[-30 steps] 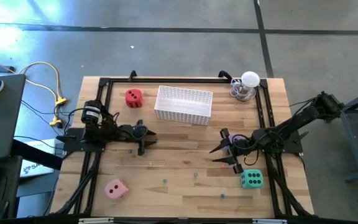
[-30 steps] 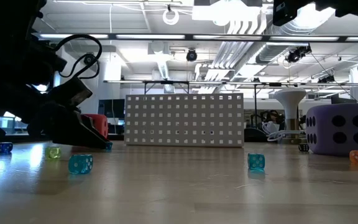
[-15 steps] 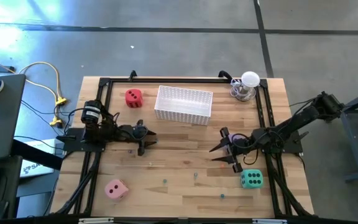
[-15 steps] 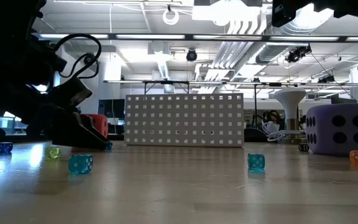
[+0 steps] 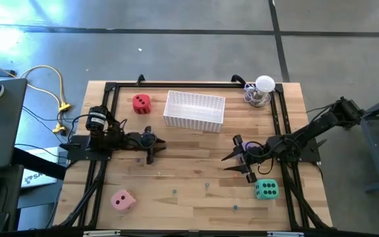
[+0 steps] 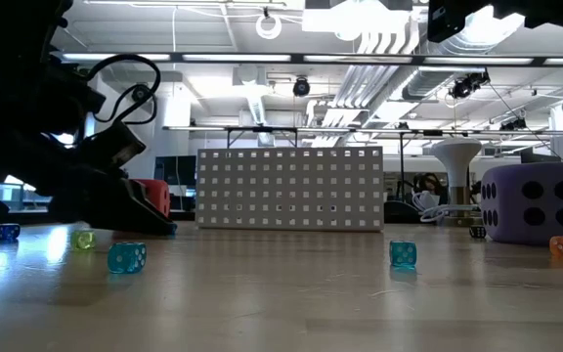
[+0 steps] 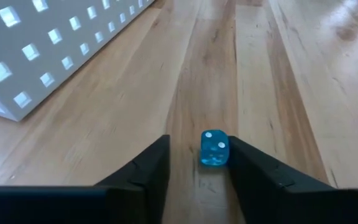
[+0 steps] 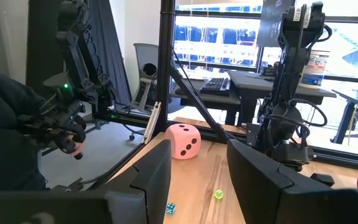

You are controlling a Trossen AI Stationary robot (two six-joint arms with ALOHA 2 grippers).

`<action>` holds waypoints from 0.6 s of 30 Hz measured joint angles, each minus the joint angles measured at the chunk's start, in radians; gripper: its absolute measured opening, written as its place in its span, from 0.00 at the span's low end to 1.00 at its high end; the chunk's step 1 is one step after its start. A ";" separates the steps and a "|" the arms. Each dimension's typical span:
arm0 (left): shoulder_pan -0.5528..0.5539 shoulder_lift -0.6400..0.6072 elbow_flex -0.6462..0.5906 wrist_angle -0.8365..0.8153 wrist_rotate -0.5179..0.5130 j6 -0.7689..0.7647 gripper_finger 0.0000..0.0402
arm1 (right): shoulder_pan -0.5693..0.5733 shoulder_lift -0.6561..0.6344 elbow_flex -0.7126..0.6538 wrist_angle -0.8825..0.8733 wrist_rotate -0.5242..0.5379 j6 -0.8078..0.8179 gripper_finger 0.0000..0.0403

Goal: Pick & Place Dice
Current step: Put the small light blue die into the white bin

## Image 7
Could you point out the white perforated basket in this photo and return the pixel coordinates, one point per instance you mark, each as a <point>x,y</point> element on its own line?
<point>42,71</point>

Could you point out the small blue translucent die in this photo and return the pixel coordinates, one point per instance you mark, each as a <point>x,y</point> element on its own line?
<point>213,152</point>

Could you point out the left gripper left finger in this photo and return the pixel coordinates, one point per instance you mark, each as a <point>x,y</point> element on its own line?
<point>129,199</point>

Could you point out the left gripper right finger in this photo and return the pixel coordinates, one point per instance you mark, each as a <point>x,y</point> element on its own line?
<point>275,199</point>

